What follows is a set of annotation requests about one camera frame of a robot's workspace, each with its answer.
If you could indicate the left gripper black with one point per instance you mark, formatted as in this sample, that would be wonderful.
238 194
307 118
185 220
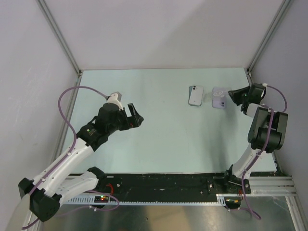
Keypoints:
137 119

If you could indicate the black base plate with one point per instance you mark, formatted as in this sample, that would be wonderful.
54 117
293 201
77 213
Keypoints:
195 196

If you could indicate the left aluminium corner post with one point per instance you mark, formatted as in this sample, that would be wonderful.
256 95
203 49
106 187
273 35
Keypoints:
58 35

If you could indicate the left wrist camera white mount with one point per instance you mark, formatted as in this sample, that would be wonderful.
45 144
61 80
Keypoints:
115 98

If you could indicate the white phone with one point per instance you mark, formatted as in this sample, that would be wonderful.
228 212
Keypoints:
198 93

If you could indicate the teal phone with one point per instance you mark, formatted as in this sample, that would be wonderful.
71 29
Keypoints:
191 99

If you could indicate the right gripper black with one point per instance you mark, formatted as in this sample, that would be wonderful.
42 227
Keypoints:
235 94

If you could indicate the purple phone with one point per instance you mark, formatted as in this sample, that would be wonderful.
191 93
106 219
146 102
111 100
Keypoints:
219 103

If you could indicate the white slotted cable duct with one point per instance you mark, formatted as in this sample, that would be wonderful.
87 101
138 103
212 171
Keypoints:
88 199

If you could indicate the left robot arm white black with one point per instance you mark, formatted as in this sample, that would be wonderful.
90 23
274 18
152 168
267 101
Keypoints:
46 190

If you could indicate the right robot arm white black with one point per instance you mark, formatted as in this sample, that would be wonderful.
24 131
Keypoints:
266 134

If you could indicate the right aluminium corner post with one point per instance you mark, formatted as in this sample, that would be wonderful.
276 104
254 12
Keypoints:
273 27

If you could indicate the aluminium corner post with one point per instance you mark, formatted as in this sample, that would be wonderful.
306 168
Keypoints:
58 35
273 27

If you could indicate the aluminium frame rail front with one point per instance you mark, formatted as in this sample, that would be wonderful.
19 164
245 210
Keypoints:
272 184

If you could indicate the clear phone case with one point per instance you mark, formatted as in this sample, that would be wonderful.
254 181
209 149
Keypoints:
216 93

